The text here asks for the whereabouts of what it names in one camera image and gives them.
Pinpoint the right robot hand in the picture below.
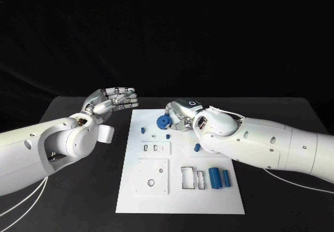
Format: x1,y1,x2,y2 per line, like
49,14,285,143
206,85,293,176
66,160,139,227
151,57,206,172
164,98,204,132

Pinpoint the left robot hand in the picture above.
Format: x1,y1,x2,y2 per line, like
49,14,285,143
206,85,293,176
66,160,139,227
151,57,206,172
80,87,139,125

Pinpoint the blue gear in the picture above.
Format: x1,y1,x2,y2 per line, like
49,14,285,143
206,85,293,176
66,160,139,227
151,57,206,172
155,115,172,130

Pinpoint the white task board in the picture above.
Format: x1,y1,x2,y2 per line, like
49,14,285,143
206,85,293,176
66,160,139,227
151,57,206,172
115,108,246,215

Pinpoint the thick blue cylinder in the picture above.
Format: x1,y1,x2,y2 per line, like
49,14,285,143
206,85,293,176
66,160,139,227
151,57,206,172
207,167,223,189

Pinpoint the thin blue cylinder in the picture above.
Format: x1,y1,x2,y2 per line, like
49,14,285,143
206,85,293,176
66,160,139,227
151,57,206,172
221,170,232,187

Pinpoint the white cable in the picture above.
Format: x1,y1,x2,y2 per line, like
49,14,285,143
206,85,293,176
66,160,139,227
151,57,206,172
262,168,334,194
208,106,246,122
0,176,49,217
0,177,49,232

